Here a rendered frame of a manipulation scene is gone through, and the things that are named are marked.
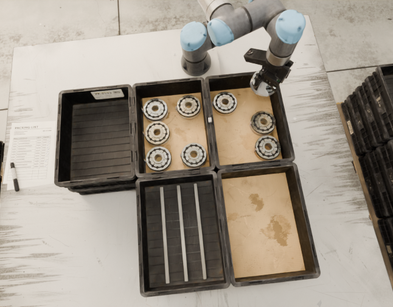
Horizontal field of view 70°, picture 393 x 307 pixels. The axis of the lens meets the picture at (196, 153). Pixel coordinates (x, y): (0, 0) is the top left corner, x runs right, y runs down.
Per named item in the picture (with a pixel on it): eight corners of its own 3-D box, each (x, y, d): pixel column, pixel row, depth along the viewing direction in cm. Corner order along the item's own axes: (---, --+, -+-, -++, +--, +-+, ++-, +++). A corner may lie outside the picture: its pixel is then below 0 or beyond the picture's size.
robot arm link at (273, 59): (263, 49, 84) (279, 31, 86) (260, 58, 88) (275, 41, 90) (285, 63, 82) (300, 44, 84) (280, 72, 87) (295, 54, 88)
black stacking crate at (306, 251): (215, 177, 116) (216, 170, 105) (286, 170, 116) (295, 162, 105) (228, 282, 103) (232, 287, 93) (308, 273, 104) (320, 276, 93)
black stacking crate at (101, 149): (71, 104, 127) (59, 91, 116) (137, 98, 127) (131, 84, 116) (68, 192, 115) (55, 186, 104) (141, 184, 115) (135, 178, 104)
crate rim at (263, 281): (216, 171, 106) (216, 169, 104) (294, 162, 107) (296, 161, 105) (230, 286, 94) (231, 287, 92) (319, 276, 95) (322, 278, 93)
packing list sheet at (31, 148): (8, 123, 136) (7, 123, 136) (56, 118, 137) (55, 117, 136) (2, 190, 126) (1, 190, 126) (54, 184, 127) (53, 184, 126)
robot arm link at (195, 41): (177, 46, 133) (173, 27, 120) (202, 35, 134) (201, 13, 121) (188, 66, 130) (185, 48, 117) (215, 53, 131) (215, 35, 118)
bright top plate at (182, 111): (174, 98, 122) (174, 97, 121) (197, 93, 122) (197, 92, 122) (179, 119, 119) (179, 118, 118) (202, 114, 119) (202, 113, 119)
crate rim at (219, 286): (136, 179, 106) (135, 178, 104) (215, 171, 106) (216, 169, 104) (141, 296, 94) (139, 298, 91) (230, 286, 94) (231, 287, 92)
